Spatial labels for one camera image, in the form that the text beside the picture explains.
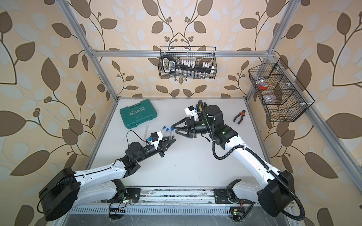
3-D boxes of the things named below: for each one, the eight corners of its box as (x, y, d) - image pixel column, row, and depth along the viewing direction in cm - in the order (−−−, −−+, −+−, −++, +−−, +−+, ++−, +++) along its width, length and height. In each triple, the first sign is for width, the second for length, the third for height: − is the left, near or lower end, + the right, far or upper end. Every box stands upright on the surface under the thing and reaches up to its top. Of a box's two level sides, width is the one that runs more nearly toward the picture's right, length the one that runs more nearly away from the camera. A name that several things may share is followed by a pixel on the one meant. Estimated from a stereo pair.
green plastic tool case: (127, 131, 102) (124, 127, 98) (120, 113, 113) (117, 109, 109) (159, 116, 111) (158, 112, 107) (150, 101, 121) (149, 97, 118)
